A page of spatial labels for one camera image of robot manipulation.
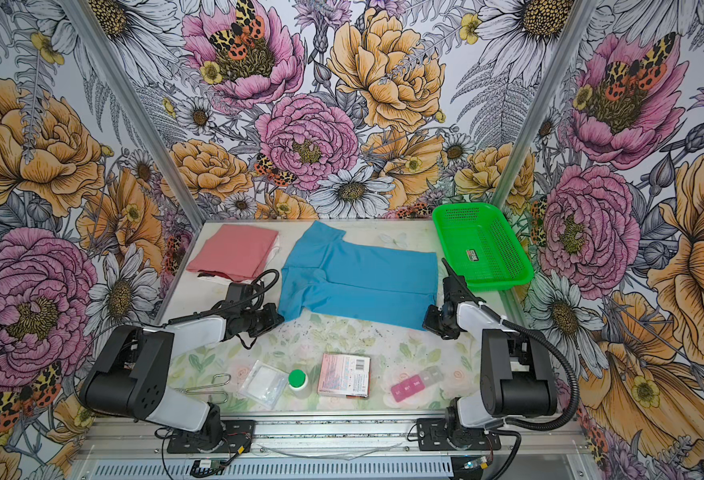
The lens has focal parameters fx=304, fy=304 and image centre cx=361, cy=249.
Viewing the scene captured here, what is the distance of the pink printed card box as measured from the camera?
79 cm

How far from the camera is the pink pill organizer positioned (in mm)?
813

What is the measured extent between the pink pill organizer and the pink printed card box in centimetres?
9
